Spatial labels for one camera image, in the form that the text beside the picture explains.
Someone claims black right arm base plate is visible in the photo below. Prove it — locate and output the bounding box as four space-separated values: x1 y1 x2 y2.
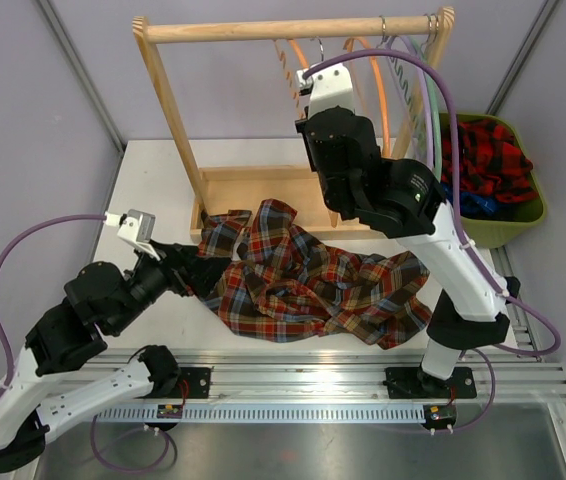
383 366 477 400

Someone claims orange hanger of plaid shirt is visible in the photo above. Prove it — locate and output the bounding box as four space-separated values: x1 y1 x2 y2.
272 37 337 231

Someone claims blue checked shirt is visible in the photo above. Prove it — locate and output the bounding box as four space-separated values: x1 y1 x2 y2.
458 190 503 219

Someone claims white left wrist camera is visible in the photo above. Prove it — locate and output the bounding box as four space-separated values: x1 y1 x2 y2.
104 209 160 260

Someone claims green plastic bin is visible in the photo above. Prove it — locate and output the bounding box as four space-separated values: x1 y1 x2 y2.
457 114 546 249

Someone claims wooden clothes rack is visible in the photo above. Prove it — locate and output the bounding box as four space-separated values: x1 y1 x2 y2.
132 7 455 241

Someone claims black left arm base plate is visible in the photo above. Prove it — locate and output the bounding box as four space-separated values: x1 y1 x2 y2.
143 366 212 400

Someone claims brown multicolour plaid shirt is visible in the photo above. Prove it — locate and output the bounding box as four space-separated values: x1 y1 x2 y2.
198 199 432 350

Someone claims mint green plastic hanger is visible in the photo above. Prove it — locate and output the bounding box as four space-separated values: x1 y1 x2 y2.
402 32 442 166

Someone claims red black checked shirt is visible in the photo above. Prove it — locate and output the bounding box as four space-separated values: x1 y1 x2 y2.
458 118 538 216

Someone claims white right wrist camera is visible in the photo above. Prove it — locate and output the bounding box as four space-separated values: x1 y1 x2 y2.
295 63 355 119

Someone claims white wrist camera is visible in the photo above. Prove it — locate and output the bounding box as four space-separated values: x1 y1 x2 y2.
104 209 160 260
295 63 355 119

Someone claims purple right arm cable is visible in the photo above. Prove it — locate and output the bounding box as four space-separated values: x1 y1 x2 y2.
302 48 562 434

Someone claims aluminium mounting rail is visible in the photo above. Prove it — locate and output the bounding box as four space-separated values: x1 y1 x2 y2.
30 309 566 426

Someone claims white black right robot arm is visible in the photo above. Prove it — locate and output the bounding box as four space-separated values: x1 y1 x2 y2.
295 107 520 398

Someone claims orange hanger of red shirt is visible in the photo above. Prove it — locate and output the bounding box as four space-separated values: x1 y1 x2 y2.
343 36 391 158

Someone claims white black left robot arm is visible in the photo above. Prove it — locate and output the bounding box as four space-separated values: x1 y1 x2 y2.
0 244 229 474

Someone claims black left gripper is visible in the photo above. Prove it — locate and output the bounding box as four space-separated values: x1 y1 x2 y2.
108 239 232 335

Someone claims lilac plastic hanger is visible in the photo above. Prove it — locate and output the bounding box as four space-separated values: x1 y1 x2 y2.
385 32 439 166

